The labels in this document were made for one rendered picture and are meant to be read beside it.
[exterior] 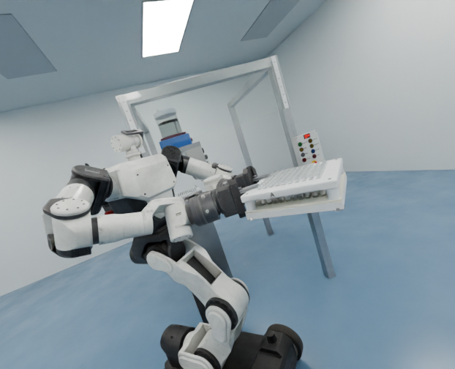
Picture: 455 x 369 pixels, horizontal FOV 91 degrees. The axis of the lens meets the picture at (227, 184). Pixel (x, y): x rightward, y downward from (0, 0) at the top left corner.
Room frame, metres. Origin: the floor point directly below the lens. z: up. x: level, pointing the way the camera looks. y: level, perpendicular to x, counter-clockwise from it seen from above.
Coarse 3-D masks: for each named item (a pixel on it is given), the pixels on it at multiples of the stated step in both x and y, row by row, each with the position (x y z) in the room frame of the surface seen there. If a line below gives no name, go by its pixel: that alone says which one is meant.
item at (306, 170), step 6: (294, 168) 0.69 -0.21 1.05; (300, 168) 0.67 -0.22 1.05; (306, 168) 0.65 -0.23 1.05; (312, 168) 0.60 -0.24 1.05; (318, 168) 0.62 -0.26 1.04; (276, 174) 0.70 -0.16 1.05; (282, 174) 0.68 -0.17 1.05; (288, 174) 0.63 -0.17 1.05; (294, 174) 0.61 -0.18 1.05; (300, 174) 0.59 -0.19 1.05; (306, 174) 0.56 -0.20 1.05; (312, 174) 0.55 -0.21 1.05; (270, 180) 0.63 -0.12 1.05; (276, 180) 0.62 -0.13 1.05; (318, 192) 0.55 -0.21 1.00
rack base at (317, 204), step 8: (344, 176) 0.63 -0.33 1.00; (344, 184) 0.58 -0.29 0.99; (344, 192) 0.54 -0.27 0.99; (296, 200) 0.56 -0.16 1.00; (304, 200) 0.54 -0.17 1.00; (312, 200) 0.52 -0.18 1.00; (320, 200) 0.51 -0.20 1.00; (328, 200) 0.49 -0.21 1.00; (336, 200) 0.48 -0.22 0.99; (344, 200) 0.50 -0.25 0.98; (264, 208) 0.58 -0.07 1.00; (272, 208) 0.56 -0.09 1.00; (280, 208) 0.55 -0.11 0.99; (288, 208) 0.54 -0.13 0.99; (296, 208) 0.52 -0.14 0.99; (304, 208) 0.51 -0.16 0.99; (312, 208) 0.51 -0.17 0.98; (320, 208) 0.50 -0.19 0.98; (328, 208) 0.49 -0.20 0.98; (248, 216) 0.60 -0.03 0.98; (256, 216) 0.59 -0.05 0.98; (264, 216) 0.57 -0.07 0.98; (272, 216) 0.56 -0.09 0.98
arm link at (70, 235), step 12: (84, 216) 0.53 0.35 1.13; (108, 216) 0.56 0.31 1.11; (120, 216) 0.57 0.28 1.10; (132, 216) 0.58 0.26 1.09; (60, 228) 0.51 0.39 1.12; (72, 228) 0.50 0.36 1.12; (84, 228) 0.51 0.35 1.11; (96, 228) 0.52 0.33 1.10; (108, 228) 0.53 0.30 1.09; (120, 228) 0.55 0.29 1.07; (132, 228) 0.56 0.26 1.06; (60, 240) 0.52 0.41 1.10; (72, 240) 0.51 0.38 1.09; (84, 240) 0.51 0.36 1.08; (96, 240) 0.52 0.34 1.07; (108, 240) 0.54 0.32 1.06; (60, 252) 0.53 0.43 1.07; (72, 252) 0.52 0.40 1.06; (84, 252) 0.53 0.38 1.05
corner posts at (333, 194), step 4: (344, 172) 0.66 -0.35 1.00; (336, 188) 0.48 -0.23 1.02; (328, 192) 0.49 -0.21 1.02; (332, 192) 0.48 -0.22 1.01; (336, 192) 0.48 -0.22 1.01; (328, 196) 0.49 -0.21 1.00; (332, 196) 0.48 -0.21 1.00; (336, 196) 0.48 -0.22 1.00; (340, 196) 0.48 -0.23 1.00; (248, 204) 0.59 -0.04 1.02; (252, 204) 0.59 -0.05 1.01; (248, 208) 0.60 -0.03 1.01; (252, 208) 0.59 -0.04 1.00; (256, 208) 0.60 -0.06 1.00
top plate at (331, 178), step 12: (336, 168) 0.56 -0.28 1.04; (300, 180) 0.56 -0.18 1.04; (312, 180) 0.52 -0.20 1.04; (324, 180) 0.49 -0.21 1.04; (336, 180) 0.47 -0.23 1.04; (252, 192) 0.60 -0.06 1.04; (264, 192) 0.56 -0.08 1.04; (276, 192) 0.55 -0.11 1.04; (288, 192) 0.53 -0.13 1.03; (300, 192) 0.51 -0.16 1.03
